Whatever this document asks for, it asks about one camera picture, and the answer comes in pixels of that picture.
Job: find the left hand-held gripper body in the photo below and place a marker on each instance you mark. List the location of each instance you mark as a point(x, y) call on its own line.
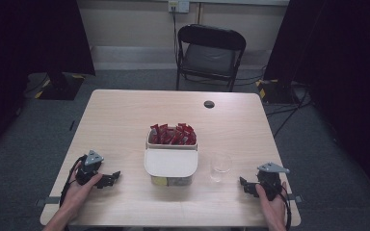
point(88, 170)

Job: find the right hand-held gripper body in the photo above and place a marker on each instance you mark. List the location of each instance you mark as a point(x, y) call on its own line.
point(269, 179)

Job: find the clear plastic cup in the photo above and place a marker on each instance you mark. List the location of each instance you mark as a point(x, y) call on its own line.
point(221, 168)

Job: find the clear plastic storage box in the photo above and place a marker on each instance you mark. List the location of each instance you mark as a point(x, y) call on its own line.
point(173, 181)

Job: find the pile of dark tea bags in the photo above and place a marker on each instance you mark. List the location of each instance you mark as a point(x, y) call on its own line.
point(179, 181)

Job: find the person's left hand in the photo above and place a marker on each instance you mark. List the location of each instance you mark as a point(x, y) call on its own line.
point(78, 194)

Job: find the person's right hand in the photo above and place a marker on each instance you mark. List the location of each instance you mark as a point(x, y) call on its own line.
point(274, 210)

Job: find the dried lemon slice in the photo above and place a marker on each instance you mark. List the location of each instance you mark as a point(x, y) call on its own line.
point(159, 181)

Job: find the small black floor strip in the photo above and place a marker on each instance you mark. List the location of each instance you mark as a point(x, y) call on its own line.
point(72, 125)

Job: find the bunch of red sachets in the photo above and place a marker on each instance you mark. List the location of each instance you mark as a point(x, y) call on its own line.
point(173, 134)

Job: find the black stand base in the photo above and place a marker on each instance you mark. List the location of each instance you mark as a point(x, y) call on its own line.
point(61, 88)
point(274, 93)

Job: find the black folding chair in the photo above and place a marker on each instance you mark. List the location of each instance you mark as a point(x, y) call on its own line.
point(210, 59)

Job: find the black curtain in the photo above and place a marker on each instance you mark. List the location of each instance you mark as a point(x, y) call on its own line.
point(343, 64)

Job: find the grey table bracket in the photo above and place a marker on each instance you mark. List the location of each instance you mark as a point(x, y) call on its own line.
point(48, 201)
point(297, 198)

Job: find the white wall socket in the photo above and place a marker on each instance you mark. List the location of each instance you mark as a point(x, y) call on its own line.
point(179, 5)

